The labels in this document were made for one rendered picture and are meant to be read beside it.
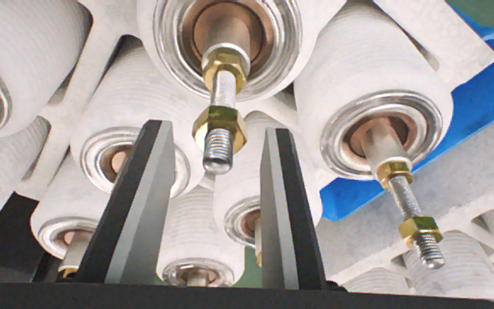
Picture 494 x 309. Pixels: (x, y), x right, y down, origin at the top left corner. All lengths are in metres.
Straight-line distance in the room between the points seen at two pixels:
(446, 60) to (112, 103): 0.25
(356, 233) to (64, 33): 0.45
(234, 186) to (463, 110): 0.32
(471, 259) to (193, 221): 0.34
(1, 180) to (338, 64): 0.27
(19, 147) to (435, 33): 0.35
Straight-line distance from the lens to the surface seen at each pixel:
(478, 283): 0.49
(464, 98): 0.50
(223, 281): 0.38
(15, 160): 0.35
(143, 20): 0.19
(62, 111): 0.33
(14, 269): 0.62
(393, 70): 0.21
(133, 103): 0.23
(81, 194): 0.32
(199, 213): 0.36
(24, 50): 0.24
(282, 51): 0.18
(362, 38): 0.25
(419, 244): 0.18
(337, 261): 0.56
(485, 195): 0.46
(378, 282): 0.56
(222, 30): 0.16
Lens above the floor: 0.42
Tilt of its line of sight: 46 degrees down
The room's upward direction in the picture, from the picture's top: 180 degrees clockwise
